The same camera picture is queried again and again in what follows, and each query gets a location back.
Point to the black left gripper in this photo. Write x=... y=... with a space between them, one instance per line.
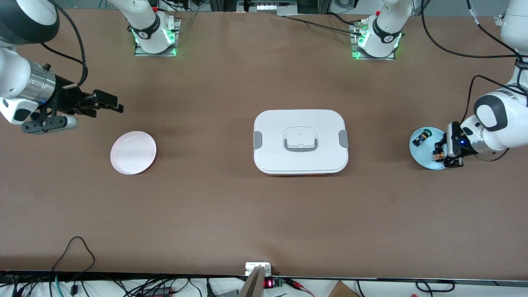
x=455 y=142

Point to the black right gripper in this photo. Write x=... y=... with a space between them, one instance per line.
x=67 y=97

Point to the orange push-button switch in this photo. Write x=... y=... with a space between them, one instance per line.
x=437 y=156

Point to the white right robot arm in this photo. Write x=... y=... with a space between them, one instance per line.
x=12 y=74

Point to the light blue round plate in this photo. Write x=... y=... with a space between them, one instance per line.
x=425 y=159

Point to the pink round plate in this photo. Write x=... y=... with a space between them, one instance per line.
x=132 y=154

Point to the white lidded container grey latches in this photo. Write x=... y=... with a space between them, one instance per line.
x=301 y=163

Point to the brown cardboard piece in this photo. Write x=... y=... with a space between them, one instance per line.
x=342 y=291

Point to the small white box device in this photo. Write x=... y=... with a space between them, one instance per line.
x=251 y=266

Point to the red LED display module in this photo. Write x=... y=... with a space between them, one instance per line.
x=269 y=283

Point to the grey metal bar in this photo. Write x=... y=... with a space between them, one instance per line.
x=252 y=286

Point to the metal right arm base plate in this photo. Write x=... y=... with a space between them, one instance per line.
x=176 y=24

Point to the aluminium frame profile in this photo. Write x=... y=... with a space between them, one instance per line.
x=500 y=20

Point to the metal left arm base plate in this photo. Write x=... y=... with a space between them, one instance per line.
x=353 y=39

